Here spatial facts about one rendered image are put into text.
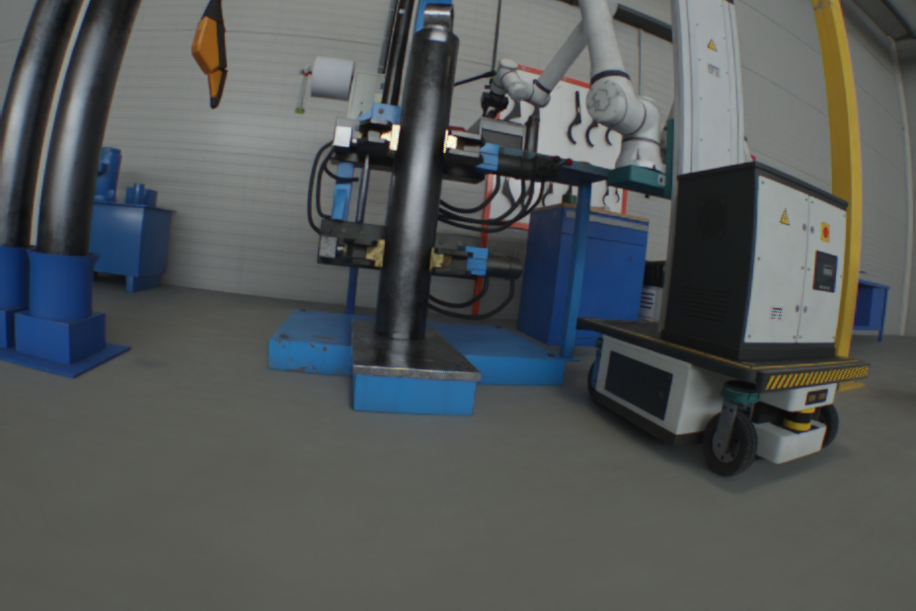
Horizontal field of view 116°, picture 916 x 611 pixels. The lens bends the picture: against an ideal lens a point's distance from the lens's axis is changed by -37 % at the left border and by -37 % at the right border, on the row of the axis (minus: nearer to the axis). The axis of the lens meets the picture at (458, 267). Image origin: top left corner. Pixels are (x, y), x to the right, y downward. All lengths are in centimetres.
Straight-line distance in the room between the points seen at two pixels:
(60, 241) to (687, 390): 199
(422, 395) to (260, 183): 289
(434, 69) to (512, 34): 274
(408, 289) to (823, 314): 151
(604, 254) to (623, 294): 33
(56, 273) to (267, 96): 287
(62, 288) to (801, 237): 230
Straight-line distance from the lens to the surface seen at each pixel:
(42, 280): 173
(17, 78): 201
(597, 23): 180
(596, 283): 312
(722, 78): 194
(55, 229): 173
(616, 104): 156
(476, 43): 444
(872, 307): 765
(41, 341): 176
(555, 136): 437
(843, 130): 328
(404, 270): 178
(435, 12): 211
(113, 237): 360
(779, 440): 135
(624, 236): 323
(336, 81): 284
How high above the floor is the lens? 50
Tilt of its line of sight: 1 degrees down
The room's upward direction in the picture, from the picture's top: 6 degrees clockwise
